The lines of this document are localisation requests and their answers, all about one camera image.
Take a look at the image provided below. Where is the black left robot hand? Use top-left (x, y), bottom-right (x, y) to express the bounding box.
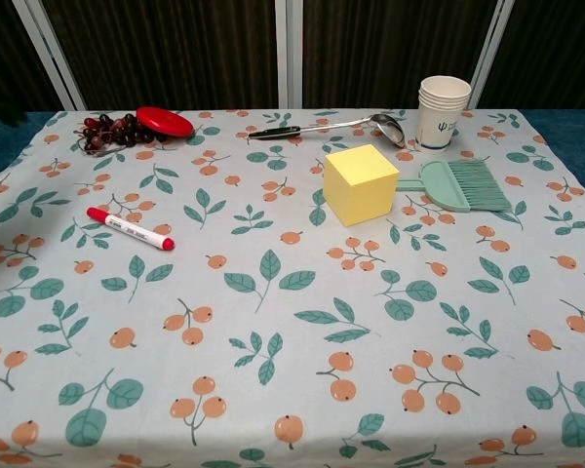
top-left (0, 98), bottom-right (26, 128)

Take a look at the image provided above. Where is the red and white marker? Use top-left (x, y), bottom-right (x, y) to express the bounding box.
top-left (86, 206), bottom-right (176, 254)

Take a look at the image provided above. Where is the yellow cube block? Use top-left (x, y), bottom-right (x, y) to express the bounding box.
top-left (323, 143), bottom-right (401, 229)

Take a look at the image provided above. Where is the dark red grape bunch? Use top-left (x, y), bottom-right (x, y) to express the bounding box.
top-left (72, 112), bottom-right (170, 158)

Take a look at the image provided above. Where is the red round flat lid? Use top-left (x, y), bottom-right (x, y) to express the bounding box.
top-left (136, 106), bottom-right (196, 138)

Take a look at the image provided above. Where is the floral print tablecloth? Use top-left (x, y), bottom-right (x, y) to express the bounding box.
top-left (0, 108), bottom-right (585, 468)

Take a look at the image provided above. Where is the white paper cup blue logo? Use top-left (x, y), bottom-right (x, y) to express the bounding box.
top-left (415, 102), bottom-right (463, 150)

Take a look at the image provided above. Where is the mint green dustpan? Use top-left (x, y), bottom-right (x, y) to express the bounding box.
top-left (395, 161), bottom-right (472, 214)

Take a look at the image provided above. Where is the mint green hand brush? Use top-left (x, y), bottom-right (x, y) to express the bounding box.
top-left (447, 158), bottom-right (514, 213)

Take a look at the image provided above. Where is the white partition frame post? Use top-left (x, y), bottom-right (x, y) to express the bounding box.
top-left (10, 0), bottom-right (87, 111)
top-left (466, 0), bottom-right (517, 110)
top-left (274, 0), bottom-right (305, 110)

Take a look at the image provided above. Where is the steel ladle black handle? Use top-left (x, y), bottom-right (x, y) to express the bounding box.
top-left (248, 113), bottom-right (407, 149)

